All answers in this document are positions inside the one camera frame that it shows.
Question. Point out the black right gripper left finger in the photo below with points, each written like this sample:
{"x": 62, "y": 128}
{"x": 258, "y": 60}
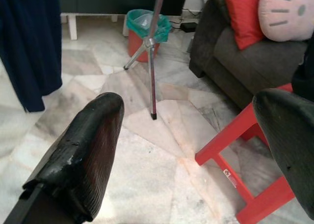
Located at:
{"x": 88, "y": 155}

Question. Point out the red plastic bin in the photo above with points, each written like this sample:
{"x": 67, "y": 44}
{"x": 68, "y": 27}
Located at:
{"x": 136, "y": 46}

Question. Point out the teal plastic bag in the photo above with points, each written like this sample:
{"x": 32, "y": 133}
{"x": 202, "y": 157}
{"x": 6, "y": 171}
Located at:
{"x": 137, "y": 22}

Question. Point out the black power adapter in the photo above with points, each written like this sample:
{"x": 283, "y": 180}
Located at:
{"x": 188, "y": 27}

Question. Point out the black television console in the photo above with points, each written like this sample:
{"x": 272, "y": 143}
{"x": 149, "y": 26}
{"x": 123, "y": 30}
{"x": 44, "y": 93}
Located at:
{"x": 110, "y": 0}

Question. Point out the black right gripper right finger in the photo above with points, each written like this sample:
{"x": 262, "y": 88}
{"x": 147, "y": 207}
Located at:
{"x": 292, "y": 145}

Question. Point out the black shirt white print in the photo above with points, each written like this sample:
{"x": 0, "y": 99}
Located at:
{"x": 29, "y": 49}

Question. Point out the silver clothes rack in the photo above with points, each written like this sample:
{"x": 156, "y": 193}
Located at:
{"x": 152, "y": 69}

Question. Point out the red cushion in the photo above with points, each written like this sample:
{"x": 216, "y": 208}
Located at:
{"x": 243, "y": 17}

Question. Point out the pink plush pillow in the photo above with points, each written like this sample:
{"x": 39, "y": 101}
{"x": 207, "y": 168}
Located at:
{"x": 284, "y": 15}

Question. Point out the red plastic stool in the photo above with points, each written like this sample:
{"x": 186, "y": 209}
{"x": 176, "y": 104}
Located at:
{"x": 245, "y": 130}

